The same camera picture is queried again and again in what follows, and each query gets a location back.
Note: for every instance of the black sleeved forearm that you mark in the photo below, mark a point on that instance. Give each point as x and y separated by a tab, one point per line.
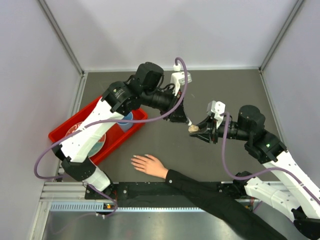
244	222

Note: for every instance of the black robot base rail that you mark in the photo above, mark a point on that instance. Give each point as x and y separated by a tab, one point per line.
160	195

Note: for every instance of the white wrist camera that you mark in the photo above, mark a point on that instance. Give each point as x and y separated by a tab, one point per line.
178	78
216	109

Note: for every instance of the person's bare hand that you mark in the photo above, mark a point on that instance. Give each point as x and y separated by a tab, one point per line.
149	165

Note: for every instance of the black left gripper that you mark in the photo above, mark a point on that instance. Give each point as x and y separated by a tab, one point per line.
178	115

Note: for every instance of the red plastic tray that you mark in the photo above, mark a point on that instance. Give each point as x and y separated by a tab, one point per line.
112	140

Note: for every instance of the blue plastic cup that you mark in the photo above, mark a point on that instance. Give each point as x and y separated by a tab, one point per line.
125	126

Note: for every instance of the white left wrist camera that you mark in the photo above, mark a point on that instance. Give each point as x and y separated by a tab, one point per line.
178	78

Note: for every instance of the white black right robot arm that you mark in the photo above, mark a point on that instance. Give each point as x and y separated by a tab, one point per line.
283	185

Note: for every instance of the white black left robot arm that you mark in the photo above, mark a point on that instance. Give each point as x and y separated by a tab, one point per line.
143	88

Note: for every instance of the beige nail polish bottle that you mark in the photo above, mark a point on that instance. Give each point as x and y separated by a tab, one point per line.
193	128

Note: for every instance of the clear pink glass plate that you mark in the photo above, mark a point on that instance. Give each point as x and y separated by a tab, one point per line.
98	145

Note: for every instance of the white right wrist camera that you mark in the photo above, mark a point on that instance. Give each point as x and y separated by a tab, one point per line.
216	109

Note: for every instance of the grey slotted cable duct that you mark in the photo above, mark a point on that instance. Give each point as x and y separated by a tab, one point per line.
82	207

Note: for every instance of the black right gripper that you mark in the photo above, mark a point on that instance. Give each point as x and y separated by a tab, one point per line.
210	124

